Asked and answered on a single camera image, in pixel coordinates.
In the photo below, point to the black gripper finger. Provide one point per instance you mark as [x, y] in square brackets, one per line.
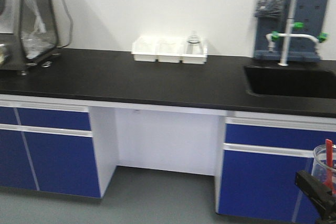
[318, 193]

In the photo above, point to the red plastic stirrer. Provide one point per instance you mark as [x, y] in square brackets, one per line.
[329, 163]

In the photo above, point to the clear glass beaker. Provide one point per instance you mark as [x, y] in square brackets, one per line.
[319, 165]

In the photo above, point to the blue right cabinet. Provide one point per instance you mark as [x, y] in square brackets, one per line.
[258, 161]

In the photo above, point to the blue cabinet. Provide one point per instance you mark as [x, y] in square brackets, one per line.
[48, 149]
[258, 161]

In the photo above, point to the black sink basin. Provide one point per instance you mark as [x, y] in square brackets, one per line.
[290, 82]

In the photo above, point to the white lab faucet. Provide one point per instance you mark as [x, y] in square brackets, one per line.
[287, 35]

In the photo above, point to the grey pegboard drying rack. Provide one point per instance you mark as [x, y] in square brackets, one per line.
[311, 14]

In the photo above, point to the white tray right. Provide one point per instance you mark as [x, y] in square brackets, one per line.
[195, 59]

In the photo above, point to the white tray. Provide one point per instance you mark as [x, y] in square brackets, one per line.
[169, 50]
[195, 59]
[144, 49]

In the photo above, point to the glass conical flask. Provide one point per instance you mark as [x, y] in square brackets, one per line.
[194, 44]

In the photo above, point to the white tray middle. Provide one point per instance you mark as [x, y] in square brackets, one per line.
[169, 50]

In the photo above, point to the white tray left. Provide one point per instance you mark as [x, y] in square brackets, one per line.
[144, 49]

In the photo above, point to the blue left cabinet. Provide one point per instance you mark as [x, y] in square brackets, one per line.
[48, 149]

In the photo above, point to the stainless steel lab appliance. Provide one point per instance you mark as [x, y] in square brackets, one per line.
[29, 35]

